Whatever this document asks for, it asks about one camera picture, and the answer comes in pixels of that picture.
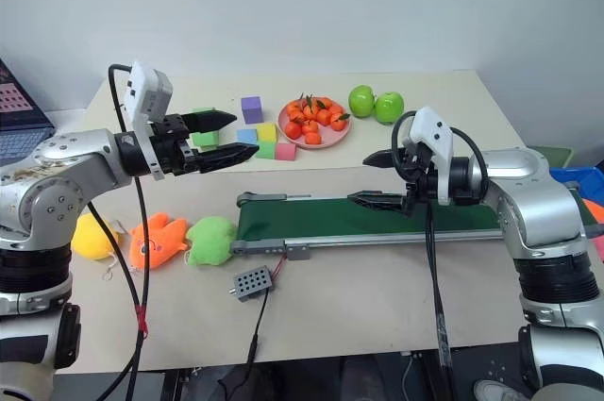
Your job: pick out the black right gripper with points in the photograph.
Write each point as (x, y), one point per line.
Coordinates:
(416, 170)

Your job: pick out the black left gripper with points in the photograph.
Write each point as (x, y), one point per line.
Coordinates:
(172, 146)

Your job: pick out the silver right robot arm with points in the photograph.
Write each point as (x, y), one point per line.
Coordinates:
(528, 193)

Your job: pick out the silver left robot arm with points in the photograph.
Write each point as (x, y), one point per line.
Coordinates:
(56, 170)

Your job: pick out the green conveyor belt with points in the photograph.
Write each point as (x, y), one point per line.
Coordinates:
(330, 219)

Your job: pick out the large green foam block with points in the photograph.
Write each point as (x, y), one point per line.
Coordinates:
(205, 139)

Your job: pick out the blue foam block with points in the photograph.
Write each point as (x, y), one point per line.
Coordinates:
(246, 137)

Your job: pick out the purple foam block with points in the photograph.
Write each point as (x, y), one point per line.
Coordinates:
(251, 109)

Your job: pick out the yellow foam block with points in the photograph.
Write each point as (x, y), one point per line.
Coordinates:
(266, 133)

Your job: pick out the small green foam block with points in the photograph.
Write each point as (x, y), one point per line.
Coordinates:
(266, 151)

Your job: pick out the pink foam block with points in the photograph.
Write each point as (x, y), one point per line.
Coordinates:
(286, 152)

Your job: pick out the pink plate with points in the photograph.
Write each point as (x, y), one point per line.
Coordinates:
(288, 142)

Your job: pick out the small orange mandarin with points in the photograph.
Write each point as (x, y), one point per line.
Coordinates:
(324, 117)
(336, 109)
(295, 111)
(312, 138)
(295, 130)
(325, 103)
(338, 122)
(310, 127)
(309, 111)

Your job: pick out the green apple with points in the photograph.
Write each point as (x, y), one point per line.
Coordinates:
(390, 108)
(361, 101)

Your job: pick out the green plush toy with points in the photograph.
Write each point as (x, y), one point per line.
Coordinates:
(210, 240)

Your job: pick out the orange plush toy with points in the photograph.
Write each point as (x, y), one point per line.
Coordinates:
(156, 243)

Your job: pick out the grey perforated control box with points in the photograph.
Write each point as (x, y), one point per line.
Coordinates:
(252, 283)

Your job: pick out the yellow plush toy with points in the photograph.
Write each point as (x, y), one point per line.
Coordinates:
(92, 238)

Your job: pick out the green plastic bin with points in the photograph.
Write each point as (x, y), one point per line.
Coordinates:
(552, 155)

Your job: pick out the open laptop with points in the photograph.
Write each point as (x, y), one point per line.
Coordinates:
(19, 137)

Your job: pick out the blue plastic bin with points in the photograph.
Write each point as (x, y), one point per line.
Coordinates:
(582, 179)

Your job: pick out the orange object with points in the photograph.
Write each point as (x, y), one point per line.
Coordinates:
(595, 211)

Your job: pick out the white shoe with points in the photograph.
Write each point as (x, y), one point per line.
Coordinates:
(498, 391)

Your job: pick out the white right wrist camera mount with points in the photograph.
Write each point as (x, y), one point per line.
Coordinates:
(431, 129)

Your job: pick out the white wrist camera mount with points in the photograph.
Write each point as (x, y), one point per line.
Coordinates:
(141, 89)
(431, 129)

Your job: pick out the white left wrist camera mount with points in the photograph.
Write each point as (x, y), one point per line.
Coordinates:
(141, 89)

